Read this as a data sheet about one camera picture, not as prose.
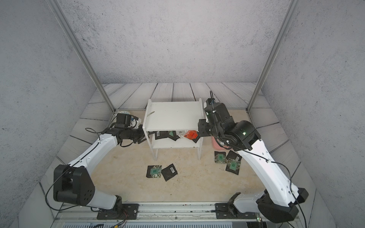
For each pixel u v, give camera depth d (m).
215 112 0.42
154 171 0.87
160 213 0.74
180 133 0.85
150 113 0.74
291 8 0.71
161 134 0.85
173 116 0.72
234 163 0.89
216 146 0.99
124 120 0.67
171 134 0.85
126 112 1.15
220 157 0.93
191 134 0.85
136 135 0.76
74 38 0.81
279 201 0.36
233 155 0.93
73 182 0.42
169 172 0.87
